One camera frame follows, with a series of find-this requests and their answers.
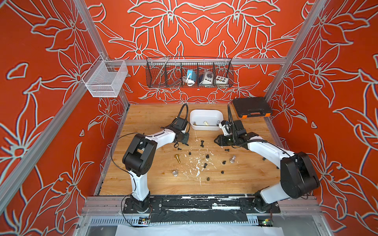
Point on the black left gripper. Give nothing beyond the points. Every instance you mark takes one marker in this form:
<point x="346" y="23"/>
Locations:
<point x="185" y="140"/>

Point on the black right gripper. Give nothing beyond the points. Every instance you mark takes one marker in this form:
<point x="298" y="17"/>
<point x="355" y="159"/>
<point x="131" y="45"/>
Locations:
<point x="220" y="140"/>

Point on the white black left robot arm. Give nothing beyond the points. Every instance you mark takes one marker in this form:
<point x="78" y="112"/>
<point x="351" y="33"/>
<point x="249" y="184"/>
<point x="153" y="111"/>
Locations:
<point x="139" y="156"/>

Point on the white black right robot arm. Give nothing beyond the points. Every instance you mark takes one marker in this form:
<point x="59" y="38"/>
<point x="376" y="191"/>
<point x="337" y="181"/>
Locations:
<point x="297" y="173"/>

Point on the gold chess piece lying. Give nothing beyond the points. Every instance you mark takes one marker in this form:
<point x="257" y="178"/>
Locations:
<point x="177" y="158"/>

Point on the white plastic storage box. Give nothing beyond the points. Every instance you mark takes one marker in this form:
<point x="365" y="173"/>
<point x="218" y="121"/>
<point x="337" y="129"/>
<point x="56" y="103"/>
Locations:
<point x="199" y="116"/>

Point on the teal box in basket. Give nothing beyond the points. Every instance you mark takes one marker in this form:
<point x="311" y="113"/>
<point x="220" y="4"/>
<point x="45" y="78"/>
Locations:
<point x="191" y="76"/>

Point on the black orange tool case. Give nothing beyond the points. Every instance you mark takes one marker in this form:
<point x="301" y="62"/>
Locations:
<point x="251" y="107"/>

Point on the white dotted cube in basket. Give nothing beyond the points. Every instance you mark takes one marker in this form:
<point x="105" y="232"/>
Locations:
<point x="219" y="80"/>

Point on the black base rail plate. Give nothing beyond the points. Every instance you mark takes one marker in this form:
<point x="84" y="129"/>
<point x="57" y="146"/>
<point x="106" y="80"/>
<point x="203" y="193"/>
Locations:
<point x="160" y="203"/>

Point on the black wire wall basket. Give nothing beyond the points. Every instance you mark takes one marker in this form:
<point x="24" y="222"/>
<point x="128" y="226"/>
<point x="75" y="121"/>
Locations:
<point x="170" y="72"/>

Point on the clear plastic wall bin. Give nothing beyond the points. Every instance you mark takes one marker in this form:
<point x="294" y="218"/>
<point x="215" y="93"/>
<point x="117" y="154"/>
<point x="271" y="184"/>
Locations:
<point x="100" y="82"/>

